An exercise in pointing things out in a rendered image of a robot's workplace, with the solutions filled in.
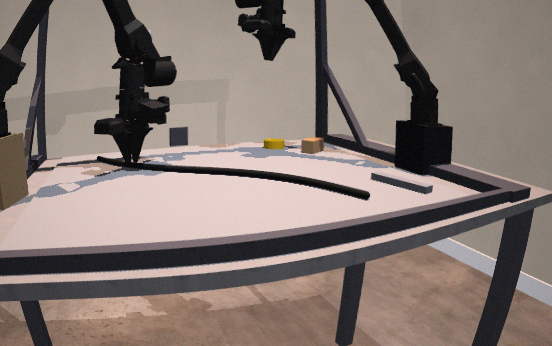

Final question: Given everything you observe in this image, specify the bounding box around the small orange block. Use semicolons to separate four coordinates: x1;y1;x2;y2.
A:
301;137;324;154

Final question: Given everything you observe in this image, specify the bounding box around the grey rectangular bar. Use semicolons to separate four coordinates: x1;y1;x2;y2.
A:
371;171;433;194

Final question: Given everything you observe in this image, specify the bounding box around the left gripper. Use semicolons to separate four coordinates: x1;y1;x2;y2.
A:
242;4;296;61

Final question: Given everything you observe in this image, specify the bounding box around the black rope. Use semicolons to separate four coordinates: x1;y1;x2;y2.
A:
97;156;370;199

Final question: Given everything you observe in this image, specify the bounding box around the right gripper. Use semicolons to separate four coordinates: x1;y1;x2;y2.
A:
94;88;153;165

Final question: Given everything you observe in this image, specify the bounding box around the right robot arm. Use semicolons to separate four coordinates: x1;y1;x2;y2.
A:
0;0;177;138

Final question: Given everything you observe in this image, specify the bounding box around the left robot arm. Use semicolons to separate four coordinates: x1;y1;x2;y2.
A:
235;0;442;126

